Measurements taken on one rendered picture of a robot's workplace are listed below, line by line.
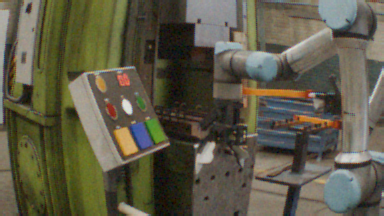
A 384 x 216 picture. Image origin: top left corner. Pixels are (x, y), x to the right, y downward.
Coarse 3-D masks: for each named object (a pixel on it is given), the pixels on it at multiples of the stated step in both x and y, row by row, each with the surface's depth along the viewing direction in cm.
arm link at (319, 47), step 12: (312, 36) 112; (324, 36) 106; (372, 36) 94; (300, 48) 115; (312, 48) 111; (324, 48) 108; (336, 48) 105; (288, 60) 119; (300, 60) 116; (312, 60) 113; (288, 72) 121; (300, 72) 120
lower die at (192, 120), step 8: (184, 112) 199; (200, 112) 206; (160, 120) 195; (168, 120) 191; (176, 120) 190; (184, 120) 191; (192, 120) 188; (200, 120) 187; (176, 128) 189; (184, 128) 185; (192, 128) 183; (200, 128) 186; (200, 136) 187
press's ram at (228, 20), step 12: (168, 0) 180; (180, 0) 175; (192, 0) 175; (204, 0) 179; (216, 0) 184; (228, 0) 190; (168, 12) 181; (180, 12) 176; (192, 12) 176; (204, 12) 180; (216, 12) 185; (228, 12) 190; (168, 24) 188; (216, 24) 186; (228, 24) 191
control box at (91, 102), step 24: (96, 72) 132; (120, 72) 146; (72, 96) 128; (96, 96) 127; (120, 96) 140; (144, 96) 154; (96, 120) 125; (120, 120) 134; (144, 120) 147; (96, 144) 126; (168, 144) 154
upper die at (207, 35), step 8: (176, 24) 185; (184, 24) 182; (192, 24) 179; (200, 24) 180; (160, 32) 192; (168, 32) 189; (176, 32) 185; (184, 32) 182; (192, 32) 179; (200, 32) 180; (208, 32) 183; (216, 32) 186; (224, 32) 190; (160, 40) 192; (168, 40) 189; (176, 40) 186; (184, 40) 182; (192, 40) 179; (200, 40) 181; (208, 40) 184; (216, 40) 187; (224, 40) 190
